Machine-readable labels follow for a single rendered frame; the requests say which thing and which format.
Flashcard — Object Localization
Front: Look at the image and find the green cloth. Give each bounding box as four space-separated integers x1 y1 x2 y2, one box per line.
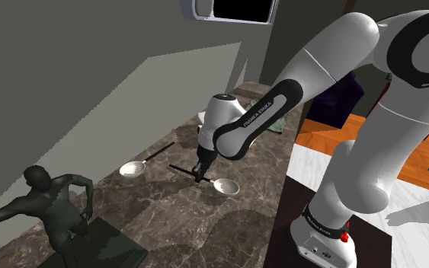
242 97 290 135

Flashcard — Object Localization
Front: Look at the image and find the dark robot stand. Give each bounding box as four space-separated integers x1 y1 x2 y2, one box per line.
263 173 394 268

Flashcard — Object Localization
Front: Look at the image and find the dark purple furniture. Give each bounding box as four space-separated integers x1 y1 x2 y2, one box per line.
306 72 366 129

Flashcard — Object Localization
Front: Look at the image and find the white framed dark window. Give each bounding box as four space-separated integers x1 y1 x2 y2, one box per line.
180 0 280 26

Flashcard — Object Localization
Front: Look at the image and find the dark human figure statue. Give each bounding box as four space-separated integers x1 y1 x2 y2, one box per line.
0 164 149 268

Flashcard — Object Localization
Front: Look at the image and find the silver spoon with black handle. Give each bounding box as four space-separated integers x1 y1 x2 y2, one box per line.
168 164 241 197
118 142 176 178

